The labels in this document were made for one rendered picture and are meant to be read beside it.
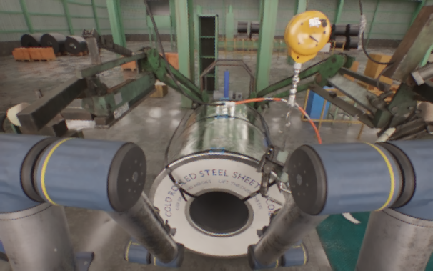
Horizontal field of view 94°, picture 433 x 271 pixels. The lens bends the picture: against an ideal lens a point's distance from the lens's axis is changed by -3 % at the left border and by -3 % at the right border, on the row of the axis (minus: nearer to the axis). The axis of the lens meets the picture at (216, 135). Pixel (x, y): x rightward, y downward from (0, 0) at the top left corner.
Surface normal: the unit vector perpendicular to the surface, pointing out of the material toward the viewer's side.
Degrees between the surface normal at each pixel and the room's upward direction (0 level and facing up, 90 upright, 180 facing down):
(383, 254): 86
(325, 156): 16
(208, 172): 90
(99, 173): 48
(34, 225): 83
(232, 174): 90
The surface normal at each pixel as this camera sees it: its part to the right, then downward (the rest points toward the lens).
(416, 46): -0.08, 0.45
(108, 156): -0.04, -0.64
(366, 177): 0.07, -0.20
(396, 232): -0.76, 0.20
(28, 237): 0.49, 0.28
